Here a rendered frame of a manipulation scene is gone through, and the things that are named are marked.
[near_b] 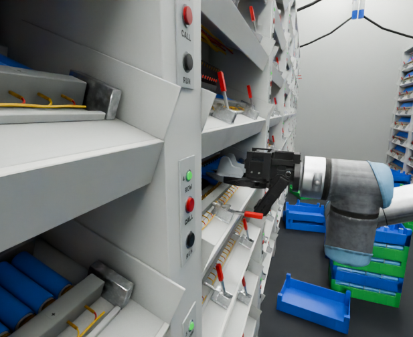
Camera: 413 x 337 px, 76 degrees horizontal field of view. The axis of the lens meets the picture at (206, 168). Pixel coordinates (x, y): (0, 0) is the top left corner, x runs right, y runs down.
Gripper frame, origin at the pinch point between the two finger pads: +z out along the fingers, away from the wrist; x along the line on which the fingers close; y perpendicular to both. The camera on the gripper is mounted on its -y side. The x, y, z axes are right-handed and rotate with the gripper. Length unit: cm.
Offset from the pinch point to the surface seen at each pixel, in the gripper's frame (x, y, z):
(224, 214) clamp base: 12.2, -4.6, -6.6
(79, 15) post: 38.6, 24.0, 1.5
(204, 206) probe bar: 15.2, -2.2, -3.3
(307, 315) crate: -51, -73, -31
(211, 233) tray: 18.8, -5.7, -6.0
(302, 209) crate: -168, -65, -29
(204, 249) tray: 29.2, -2.7, -8.3
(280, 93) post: -101, 26, -7
